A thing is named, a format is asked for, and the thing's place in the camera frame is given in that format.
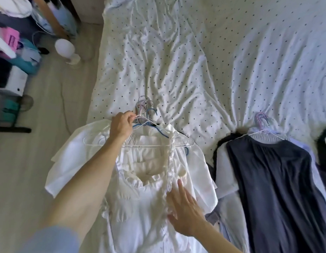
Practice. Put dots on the person's right hand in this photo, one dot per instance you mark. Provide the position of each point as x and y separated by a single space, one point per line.
188 213

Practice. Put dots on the person's left hand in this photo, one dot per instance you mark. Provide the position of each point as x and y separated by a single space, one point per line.
120 126

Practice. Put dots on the person's left fingers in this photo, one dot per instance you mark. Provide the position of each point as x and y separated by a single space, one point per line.
130 118

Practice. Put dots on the person's right thumb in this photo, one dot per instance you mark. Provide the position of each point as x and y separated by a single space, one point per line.
173 220

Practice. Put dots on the white ruffled dress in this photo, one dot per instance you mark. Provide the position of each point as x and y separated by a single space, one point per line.
138 208

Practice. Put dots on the person's right forearm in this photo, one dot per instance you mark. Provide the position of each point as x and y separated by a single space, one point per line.
220 241

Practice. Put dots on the person's left forearm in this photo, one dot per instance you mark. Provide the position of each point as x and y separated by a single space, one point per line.
84 187

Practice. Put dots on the white t-shirt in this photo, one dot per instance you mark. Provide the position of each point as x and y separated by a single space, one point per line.
226 171

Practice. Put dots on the white short-sleeve shirt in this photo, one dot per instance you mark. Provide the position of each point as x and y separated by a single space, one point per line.
70 160

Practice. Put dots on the white dotted bedsheet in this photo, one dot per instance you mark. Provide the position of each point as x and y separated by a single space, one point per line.
205 63

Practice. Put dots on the black garment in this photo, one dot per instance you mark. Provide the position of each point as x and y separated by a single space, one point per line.
223 140

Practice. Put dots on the white globe lamp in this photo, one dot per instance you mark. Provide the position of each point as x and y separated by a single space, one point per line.
65 48

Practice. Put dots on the navy sleeveless dress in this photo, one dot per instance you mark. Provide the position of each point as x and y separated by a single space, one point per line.
278 194

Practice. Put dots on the black stand base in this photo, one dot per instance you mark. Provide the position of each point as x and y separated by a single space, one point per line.
12 129

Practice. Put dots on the teal bag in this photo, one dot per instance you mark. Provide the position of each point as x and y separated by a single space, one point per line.
27 59

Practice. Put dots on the light blue plastic bag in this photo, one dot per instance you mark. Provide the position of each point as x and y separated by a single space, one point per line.
61 19

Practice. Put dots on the teal container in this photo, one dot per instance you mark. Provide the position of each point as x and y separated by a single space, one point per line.
10 109

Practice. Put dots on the light blue sleeve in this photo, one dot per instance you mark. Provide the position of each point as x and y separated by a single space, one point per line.
53 241

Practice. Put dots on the white cardboard box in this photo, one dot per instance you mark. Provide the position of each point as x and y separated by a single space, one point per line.
14 82

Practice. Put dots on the wooden furniture leg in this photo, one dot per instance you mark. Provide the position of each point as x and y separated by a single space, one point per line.
51 17

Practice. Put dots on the pink bag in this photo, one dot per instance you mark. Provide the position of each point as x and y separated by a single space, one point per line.
9 39

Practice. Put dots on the dark green garment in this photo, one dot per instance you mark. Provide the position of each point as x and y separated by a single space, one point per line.
324 150

